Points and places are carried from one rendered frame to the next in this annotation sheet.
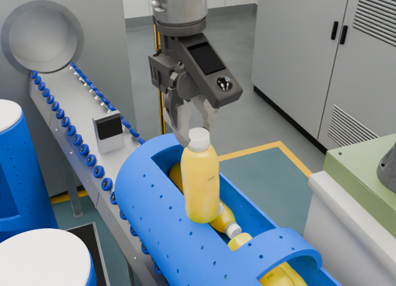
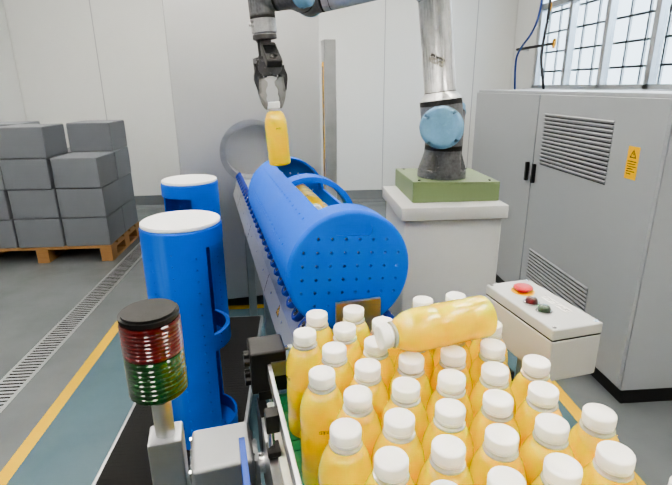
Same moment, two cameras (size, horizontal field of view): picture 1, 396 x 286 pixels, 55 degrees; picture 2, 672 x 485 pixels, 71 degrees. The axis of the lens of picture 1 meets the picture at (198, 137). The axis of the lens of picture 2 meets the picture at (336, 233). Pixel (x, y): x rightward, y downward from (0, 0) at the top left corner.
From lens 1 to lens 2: 110 cm
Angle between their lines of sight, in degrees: 24
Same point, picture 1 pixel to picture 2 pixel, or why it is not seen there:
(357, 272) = not seen: hidden behind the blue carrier
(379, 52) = (559, 183)
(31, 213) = not seen: hidden behind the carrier
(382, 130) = (566, 264)
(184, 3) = (260, 21)
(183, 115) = (262, 84)
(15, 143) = (205, 198)
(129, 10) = (362, 182)
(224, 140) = not seen: hidden behind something
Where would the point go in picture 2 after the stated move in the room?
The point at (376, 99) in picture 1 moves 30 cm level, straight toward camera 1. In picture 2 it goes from (560, 232) to (538, 244)
